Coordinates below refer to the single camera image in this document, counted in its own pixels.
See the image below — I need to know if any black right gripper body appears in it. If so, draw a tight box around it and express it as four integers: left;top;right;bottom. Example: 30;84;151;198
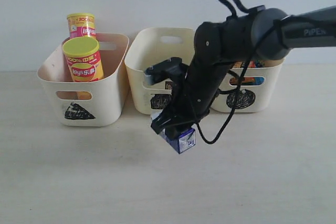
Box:
169;56;231;124

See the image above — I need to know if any blue white milk carton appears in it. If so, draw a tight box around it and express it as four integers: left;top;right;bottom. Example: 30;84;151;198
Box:
150;112;197;155

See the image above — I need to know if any purple juice carton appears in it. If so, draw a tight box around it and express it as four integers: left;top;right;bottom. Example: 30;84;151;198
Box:
165;81;173;90

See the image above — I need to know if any orange noodle packet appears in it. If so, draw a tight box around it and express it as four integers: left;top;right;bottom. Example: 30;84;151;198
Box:
229;61;260;86

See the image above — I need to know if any blue snack packet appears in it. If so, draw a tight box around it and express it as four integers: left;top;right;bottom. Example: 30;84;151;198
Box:
254;60;265;86

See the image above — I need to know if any yellow Lays chip can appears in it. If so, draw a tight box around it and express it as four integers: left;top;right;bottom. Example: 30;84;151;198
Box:
61;36;105;101

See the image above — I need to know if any pink Lays chip can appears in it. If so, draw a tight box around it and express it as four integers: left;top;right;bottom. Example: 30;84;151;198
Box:
67;13;96;39

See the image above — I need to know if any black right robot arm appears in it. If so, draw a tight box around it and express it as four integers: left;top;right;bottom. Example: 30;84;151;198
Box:
145;7;335;139

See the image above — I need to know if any cream bin with square mark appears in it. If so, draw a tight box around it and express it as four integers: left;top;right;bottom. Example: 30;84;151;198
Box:
124;27;194;115

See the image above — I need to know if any cream bin with circle mark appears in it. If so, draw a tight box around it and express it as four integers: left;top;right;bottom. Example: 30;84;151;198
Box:
211;59;283;113

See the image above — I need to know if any cream bin with triangle mark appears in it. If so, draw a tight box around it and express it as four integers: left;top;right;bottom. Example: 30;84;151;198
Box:
37;33;130;127

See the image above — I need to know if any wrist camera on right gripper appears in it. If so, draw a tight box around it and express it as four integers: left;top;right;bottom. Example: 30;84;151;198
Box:
144;57;188;86

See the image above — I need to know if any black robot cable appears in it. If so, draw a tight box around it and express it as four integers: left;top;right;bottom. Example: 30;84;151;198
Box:
194;0;292;145

